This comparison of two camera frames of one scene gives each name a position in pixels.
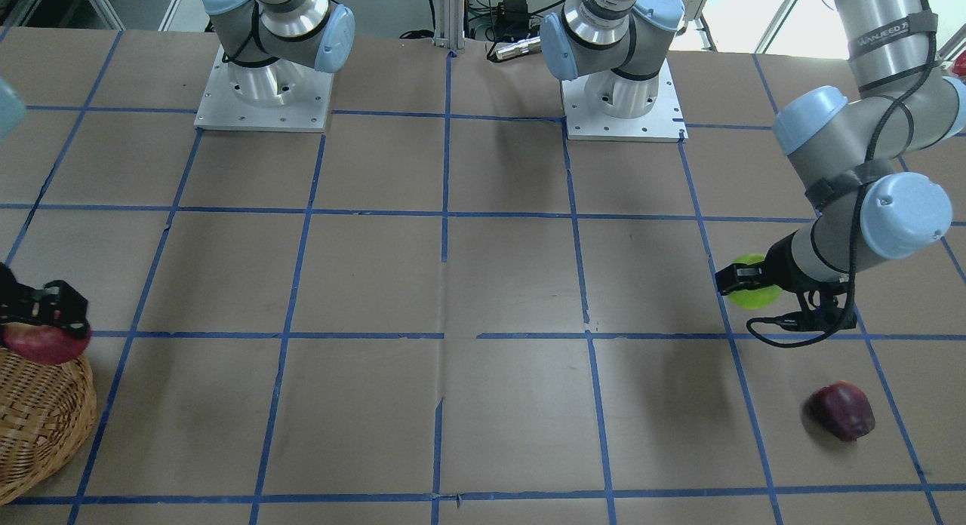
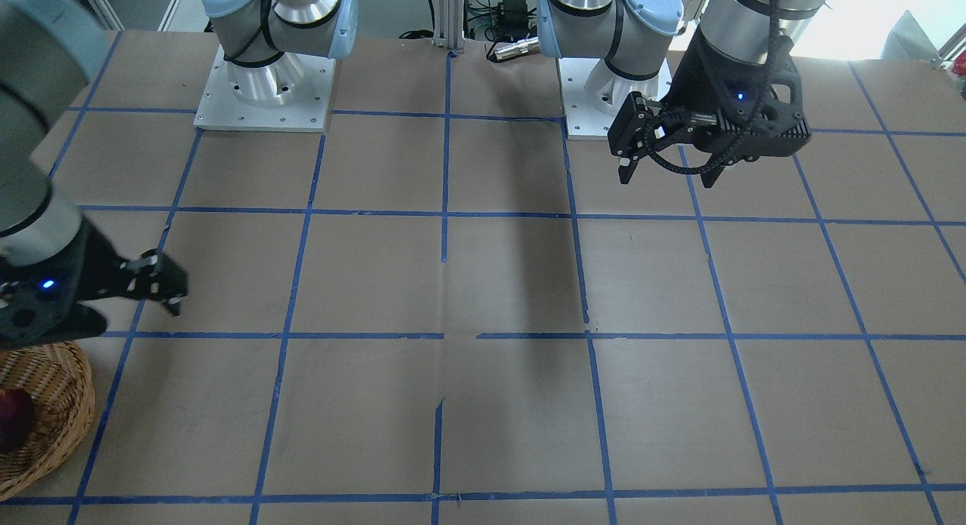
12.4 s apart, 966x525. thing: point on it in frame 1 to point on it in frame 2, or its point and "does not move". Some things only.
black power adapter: x=513 y=13 does not move
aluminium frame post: x=449 y=15 does not move
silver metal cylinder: x=520 y=47 does not move
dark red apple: x=844 y=409 to x=16 y=418
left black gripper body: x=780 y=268 to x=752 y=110
